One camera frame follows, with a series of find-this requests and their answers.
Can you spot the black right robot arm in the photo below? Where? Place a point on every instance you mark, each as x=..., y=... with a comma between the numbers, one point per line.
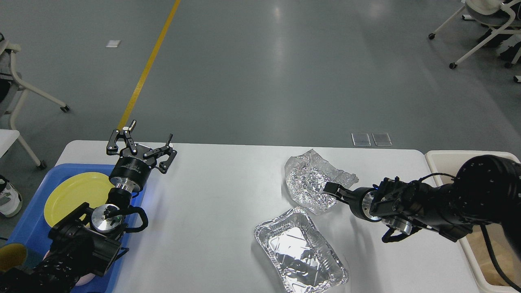
x=485, y=190

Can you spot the yellow plastic plate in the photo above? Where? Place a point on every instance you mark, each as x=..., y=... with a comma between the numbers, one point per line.
x=90, y=187

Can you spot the blue plastic tray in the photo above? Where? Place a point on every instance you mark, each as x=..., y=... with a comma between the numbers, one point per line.
x=32, y=229

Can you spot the aluminium foil sheet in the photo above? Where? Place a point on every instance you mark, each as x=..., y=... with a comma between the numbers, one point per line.
x=306, y=176

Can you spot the pink plastic mug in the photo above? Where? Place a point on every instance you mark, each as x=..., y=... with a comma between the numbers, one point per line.
x=83, y=280

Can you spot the blue yellow cup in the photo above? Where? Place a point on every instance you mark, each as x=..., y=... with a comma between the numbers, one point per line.
x=12, y=255

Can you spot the white rolling chair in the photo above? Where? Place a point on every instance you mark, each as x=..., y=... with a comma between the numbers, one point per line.
x=478, y=19

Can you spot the seated person dark trousers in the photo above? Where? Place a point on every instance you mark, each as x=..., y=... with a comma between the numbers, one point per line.
x=504, y=36

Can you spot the grey office chair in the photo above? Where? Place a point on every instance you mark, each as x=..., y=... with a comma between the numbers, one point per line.
x=23, y=86

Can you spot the beige plastic bin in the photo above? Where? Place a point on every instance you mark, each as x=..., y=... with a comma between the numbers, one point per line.
x=449, y=162

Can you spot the small white side table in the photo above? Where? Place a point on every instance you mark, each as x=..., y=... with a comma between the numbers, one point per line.
x=7, y=138

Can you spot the aluminium foil tray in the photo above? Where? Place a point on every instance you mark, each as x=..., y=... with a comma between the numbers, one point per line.
x=302, y=257

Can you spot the standing person dark trousers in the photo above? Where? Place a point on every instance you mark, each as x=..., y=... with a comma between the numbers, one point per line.
x=10, y=199

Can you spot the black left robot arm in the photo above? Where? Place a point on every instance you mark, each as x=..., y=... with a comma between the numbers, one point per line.
x=88, y=240

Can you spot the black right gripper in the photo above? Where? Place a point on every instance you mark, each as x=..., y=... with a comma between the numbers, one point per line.
x=360, y=200

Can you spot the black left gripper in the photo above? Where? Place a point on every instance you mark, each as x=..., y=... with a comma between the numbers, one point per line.
x=133, y=171

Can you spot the brown paper bag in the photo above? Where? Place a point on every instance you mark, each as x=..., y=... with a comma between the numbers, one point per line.
x=505, y=256

